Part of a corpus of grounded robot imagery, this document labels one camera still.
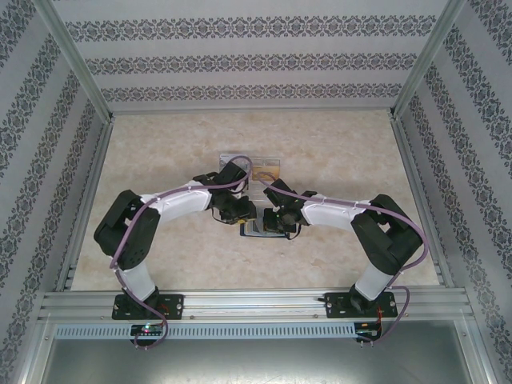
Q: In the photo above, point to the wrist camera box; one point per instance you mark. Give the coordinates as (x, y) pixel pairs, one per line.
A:
(278, 193)
(232, 173)

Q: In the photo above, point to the orange credit card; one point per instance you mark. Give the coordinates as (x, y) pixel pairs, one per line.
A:
(272, 168)

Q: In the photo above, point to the navy leather card holder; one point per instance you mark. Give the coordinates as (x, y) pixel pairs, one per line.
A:
(250, 231)

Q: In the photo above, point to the aluminium side rail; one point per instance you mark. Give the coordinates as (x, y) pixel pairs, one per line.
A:
(92, 180)
(414, 180)

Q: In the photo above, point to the silver blue credit card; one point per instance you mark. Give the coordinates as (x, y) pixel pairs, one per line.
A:
(222, 160)

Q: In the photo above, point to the aluminium mounting rail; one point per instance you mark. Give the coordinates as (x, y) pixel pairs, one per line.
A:
(256, 304)

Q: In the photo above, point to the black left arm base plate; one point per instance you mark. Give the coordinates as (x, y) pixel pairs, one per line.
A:
(176, 306)

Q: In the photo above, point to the grey metal sheet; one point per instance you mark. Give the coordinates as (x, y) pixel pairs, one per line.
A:
(256, 364)

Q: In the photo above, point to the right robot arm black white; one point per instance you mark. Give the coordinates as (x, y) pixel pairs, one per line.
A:
(384, 236)

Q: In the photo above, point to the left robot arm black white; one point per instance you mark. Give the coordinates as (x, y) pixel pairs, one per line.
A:
(120, 232)

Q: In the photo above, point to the aluminium frame post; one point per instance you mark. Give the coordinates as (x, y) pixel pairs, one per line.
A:
(77, 60)
(427, 60)

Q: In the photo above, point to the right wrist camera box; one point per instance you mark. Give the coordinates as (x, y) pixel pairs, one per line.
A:
(278, 193)

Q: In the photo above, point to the clear plastic card tray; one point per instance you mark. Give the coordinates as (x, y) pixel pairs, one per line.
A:
(254, 192)

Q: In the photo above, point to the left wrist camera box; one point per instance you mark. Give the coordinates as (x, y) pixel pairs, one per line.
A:
(232, 173)

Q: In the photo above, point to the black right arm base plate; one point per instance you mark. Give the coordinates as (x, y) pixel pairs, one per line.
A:
(334, 306)

